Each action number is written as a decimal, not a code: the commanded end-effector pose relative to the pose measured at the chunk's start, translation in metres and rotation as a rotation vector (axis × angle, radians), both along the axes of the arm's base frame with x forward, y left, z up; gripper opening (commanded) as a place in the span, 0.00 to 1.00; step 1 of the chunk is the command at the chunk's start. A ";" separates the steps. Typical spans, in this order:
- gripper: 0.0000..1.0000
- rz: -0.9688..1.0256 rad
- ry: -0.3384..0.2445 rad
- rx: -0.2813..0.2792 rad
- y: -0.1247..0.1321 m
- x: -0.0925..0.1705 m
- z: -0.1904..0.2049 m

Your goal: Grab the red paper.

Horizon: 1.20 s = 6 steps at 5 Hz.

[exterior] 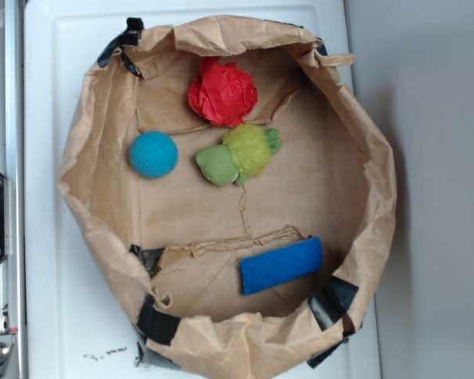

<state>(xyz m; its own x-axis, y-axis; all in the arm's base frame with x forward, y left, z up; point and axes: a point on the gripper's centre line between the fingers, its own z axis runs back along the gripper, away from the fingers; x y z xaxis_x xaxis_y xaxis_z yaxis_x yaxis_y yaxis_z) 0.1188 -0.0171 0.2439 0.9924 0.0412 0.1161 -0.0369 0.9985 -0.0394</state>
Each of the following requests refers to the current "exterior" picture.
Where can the green plush toy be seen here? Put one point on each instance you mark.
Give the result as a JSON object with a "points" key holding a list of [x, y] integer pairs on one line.
{"points": [[243, 153]]}

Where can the blue textured ball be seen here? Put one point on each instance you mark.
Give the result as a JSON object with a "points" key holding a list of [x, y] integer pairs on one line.
{"points": [[153, 154]]}

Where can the blue sponge block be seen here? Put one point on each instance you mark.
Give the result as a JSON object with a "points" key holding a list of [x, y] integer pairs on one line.
{"points": [[281, 265]]}

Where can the white plastic tray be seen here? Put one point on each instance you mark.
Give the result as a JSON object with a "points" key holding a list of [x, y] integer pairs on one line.
{"points": [[76, 328]]}

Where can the aluminium frame rail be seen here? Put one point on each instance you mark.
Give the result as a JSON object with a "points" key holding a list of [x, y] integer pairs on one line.
{"points": [[13, 350]]}

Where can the red paper ball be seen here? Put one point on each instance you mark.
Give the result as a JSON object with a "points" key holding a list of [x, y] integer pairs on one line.
{"points": [[222, 94]]}

